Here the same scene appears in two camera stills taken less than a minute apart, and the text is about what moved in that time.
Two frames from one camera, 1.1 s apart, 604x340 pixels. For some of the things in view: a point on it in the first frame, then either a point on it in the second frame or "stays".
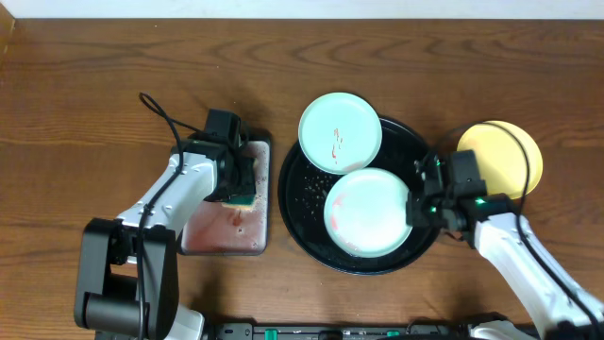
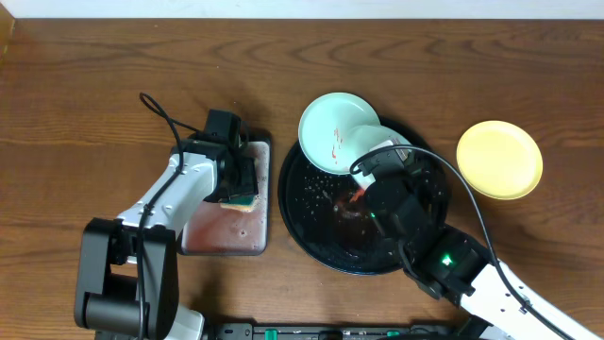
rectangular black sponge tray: x=213 y=229 stays
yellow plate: x=501 y=160 stays
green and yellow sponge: x=240 y=201 stays
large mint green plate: x=365 y=213 -> x=373 y=136
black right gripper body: x=423 y=210 -> x=418 y=178
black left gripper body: x=241 y=184 stays
